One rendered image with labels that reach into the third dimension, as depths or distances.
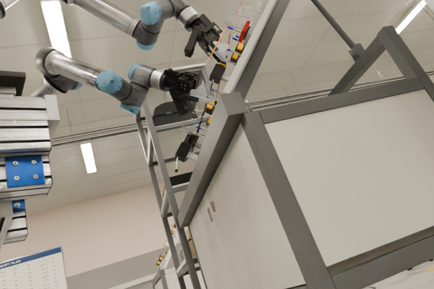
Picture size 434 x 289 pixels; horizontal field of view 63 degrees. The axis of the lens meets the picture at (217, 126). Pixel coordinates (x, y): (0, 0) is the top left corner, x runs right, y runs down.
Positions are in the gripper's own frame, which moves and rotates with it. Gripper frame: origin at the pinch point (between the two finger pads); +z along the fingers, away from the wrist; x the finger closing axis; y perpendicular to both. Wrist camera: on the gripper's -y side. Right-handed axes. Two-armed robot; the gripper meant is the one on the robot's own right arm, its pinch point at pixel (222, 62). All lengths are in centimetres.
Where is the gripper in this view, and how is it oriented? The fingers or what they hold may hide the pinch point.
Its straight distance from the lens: 134.4
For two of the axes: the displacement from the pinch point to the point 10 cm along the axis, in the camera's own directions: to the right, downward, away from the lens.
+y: 7.5, -6.1, 2.5
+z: 6.5, 7.4, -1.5
